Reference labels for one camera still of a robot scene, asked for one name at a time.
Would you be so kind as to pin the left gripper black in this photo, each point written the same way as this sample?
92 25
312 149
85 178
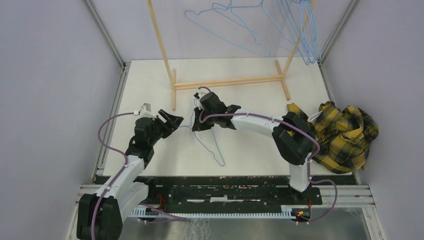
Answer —
164 122

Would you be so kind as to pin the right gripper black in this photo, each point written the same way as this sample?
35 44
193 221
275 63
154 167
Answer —
201 117

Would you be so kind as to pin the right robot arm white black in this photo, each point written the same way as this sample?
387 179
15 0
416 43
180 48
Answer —
293 138

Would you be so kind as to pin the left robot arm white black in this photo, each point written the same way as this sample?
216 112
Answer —
101 215

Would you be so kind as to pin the yellow black plaid shirt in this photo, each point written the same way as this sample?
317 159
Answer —
344 136

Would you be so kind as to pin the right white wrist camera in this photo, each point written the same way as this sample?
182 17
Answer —
197 97

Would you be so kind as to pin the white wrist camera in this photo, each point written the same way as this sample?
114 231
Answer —
144 112
197 97

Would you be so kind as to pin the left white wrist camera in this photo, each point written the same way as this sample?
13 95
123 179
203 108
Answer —
144 112

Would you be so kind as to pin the wooden hanger rack frame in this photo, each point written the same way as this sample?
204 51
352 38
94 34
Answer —
175 86

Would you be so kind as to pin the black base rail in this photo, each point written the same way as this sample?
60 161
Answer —
226 194

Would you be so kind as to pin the white slotted cable duct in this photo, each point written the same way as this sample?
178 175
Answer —
144 212

